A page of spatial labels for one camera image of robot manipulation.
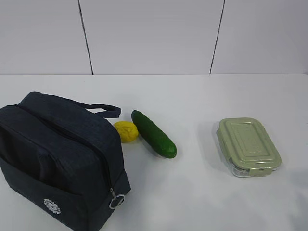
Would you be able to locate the yellow lemon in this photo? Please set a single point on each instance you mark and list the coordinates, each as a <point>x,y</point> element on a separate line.
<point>128,131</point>

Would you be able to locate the green cucumber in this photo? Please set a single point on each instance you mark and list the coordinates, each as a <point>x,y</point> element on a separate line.
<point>153,135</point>

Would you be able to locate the glass container with green lid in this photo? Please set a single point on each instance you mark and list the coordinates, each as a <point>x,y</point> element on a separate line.
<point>247,147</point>

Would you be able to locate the navy blue lunch bag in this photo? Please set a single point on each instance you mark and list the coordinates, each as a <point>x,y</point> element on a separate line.
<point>65,157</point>

